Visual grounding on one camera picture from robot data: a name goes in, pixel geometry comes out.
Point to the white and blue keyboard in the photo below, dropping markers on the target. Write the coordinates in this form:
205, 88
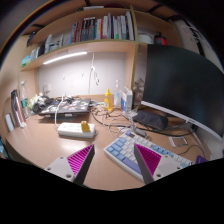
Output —
121, 151

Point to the white round container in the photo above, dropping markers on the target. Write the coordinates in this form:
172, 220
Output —
145, 38

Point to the red and black container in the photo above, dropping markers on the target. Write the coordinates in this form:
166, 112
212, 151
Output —
160, 39

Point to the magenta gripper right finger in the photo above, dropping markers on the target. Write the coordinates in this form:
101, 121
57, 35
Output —
154, 166

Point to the wooden shelf unit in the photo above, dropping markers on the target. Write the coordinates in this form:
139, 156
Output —
140, 19

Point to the clear water bottle green label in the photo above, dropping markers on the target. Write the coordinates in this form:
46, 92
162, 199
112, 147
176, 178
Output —
24, 100

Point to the white power strip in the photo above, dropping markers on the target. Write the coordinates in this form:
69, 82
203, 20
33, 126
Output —
74, 130

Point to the white and blue box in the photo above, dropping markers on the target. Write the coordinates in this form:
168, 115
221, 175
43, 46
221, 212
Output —
126, 99

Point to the yellow charger plug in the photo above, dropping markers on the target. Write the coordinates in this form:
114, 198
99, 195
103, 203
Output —
85, 126

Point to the pink and black book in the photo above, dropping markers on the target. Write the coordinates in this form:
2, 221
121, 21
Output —
16, 110

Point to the clear spray bottle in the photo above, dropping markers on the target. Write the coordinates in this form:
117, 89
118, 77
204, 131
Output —
117, 94

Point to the row of books on shelf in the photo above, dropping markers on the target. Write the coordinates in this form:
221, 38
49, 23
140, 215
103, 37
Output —
108, 27

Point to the black pouch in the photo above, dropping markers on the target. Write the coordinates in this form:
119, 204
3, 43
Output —
151, 119

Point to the yellow squeeze bottle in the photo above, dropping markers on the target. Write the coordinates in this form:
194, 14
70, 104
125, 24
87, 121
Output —
108, 105

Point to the closed laptop with stickers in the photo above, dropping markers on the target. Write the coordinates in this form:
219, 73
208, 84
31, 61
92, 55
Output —
67, 108

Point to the LED light bar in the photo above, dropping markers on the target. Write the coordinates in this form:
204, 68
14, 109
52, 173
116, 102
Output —
64, 57

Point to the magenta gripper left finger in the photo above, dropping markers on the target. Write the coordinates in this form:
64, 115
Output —
74, 167

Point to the large black monitor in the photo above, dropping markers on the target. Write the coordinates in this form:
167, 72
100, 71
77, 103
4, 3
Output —
187, 85

